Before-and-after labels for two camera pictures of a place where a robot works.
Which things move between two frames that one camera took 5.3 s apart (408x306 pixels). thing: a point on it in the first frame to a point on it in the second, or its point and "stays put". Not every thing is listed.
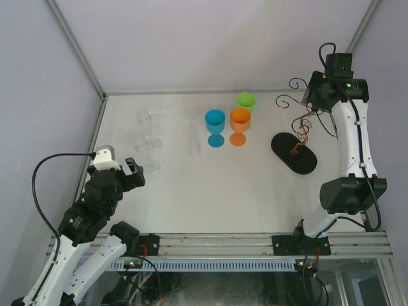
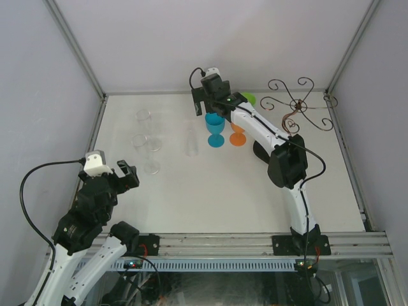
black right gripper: x=310 y=96 to x=204 y=99
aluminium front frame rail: x=260 y=245 stays put
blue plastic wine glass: x=215 y=122 stays put
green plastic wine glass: x=246 y=100 stays put
